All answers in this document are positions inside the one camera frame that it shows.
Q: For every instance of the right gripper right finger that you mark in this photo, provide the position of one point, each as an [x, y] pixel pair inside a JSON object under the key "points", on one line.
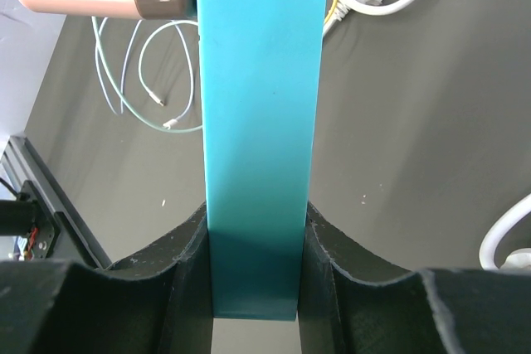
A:
{"points": [[353, 301]]}

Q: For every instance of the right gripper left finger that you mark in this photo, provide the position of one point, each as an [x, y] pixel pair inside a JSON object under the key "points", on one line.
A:
{"points": [[157, 300]]}

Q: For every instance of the teal power strip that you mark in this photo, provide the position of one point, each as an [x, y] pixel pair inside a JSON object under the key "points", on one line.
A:
{"points": [[259, 67]]}

